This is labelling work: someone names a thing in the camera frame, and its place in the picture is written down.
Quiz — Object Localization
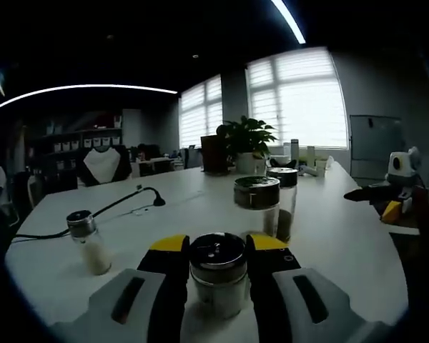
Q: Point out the small seasoning bottle beige powder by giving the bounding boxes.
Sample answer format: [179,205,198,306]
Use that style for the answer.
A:
[66,210,113,276]

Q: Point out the brown cardboard box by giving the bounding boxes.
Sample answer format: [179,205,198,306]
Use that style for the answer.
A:
[200,134,233,173]

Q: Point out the small seasoning bottle white powder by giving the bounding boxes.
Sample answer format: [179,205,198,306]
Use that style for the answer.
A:
[189,232,247,319]

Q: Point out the tall seasoning bottle pale grains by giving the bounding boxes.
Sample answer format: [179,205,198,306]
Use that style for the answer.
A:
[233,176,282,240]

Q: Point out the long ceiling light strip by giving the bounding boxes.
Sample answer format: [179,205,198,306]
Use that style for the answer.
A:
[0,84,179,114]
[270,0,307,45]

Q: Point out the wide window with blinds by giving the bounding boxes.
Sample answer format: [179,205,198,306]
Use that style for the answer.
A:
[245,46,350,149]

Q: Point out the white VR controller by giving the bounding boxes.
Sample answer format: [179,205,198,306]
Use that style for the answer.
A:
[299,164,325,177]

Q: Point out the black cable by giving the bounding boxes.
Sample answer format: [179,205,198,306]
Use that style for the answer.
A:
[13,186,167,241]

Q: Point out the white office desk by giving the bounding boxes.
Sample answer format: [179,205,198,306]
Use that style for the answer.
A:
[130,156,185,178]

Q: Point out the grey glass board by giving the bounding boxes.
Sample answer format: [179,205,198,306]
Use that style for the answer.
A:
[350,114,405,179]

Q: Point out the narrow window with blinds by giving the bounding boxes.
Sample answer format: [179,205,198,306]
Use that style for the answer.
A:
[178,74,224,149]

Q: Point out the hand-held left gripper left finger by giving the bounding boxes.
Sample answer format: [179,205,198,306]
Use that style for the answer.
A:
[53,234,191,343]

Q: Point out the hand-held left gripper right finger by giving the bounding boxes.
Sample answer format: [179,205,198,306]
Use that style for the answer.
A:
[245,234,383,343]

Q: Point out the large potted green plant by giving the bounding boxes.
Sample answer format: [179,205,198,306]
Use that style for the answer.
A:
[216,116,279,175]

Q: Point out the tall seasoning bottle brown grains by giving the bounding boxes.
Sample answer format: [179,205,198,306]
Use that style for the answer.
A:
[266,166,298,242]

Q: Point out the shelf of white storage bins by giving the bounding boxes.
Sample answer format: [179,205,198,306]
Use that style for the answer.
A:
[31,114,124,172]

